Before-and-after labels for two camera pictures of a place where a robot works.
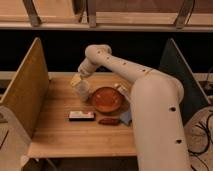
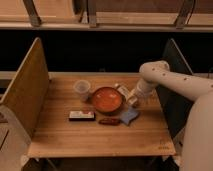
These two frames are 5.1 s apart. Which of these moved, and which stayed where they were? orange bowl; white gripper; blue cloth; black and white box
Moved: white gripper
Stayed: black and white box; blue cloth; orange bowl
